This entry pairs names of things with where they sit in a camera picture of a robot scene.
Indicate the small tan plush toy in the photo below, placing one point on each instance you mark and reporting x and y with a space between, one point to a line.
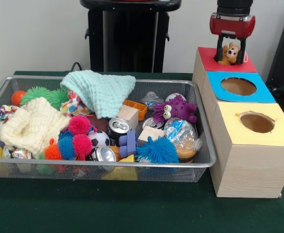
231 52

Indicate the mint green waffle cloth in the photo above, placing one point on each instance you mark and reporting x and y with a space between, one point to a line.
100 92

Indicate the cream waffle cloth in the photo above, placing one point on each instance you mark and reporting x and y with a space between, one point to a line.
30 126

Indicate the orange smooth ball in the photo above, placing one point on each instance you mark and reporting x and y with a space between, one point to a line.
18 98

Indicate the purple spiky monster toy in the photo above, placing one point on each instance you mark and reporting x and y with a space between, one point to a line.
180 109

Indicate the blue spiky rubber ball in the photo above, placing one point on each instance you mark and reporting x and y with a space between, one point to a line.
157 150

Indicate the tan toy burger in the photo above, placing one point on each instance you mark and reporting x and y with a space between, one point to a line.
185 154

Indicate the wooden box with three holes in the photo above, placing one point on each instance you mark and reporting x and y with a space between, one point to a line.
253 170

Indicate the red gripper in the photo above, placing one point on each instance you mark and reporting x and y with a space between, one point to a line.
231 25

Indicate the green spiky rubber ball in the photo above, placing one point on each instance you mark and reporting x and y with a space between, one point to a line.
35 94
56 99

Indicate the crushed clear plastic bottle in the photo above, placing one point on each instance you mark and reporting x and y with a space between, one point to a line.
178 131

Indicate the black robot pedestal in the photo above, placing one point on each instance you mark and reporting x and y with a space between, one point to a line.
132 36

